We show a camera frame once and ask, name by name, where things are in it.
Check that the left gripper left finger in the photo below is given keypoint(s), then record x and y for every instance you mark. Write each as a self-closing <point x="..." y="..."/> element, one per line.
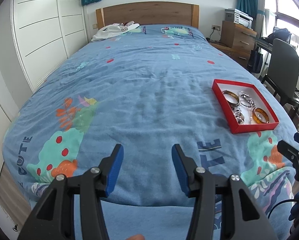
<point x="72" y="205"/>

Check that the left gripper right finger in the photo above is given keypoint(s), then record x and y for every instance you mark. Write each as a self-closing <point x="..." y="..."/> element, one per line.
<point x="241" y="217"/>

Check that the amber resin bangle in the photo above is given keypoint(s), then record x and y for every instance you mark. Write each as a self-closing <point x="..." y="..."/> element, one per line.
<point x="260" y="116"/>

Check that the red white jewelry box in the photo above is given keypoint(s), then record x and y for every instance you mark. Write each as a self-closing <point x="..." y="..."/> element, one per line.
<point x="240" y="117"/>

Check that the dark translucent brown bangle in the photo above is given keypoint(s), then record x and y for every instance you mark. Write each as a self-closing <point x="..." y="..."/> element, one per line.
<point x="231" y="97"/>

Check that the blue white gloved hand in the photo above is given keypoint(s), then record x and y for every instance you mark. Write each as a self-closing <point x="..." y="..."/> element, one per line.
<point x="298" y="204"/>

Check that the dark grey desk chair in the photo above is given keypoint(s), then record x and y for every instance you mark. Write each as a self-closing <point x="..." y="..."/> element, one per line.
<point x="282" y="77"/>

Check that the desk with clutter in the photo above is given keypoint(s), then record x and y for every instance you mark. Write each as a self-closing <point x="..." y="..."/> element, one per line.
<point x="279" y="43"/>

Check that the wooden drawer cabinet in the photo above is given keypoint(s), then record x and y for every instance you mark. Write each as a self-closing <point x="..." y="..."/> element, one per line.
<point x="236" y="41"/>

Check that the grey printer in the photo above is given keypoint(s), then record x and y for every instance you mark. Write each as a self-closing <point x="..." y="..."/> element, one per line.
<point x="239" y="17"/>

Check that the blue patterned bed blanket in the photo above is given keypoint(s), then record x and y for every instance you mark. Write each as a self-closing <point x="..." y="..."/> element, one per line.
<point x="147" y="90"/>

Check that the white clothing pile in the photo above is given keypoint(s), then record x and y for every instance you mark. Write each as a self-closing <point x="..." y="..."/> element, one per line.
<point x="114" y="30"/>

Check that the wooden headboard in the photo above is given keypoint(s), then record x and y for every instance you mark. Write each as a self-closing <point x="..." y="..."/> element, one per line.
<point x="155" y="12"/>

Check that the white wardrobe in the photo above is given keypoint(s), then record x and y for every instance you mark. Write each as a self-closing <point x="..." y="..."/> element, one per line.
<point x="36" y="36"/>

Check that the wall power socket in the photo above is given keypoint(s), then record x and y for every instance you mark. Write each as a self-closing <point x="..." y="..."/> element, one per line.
<point x="216" y="27"/>

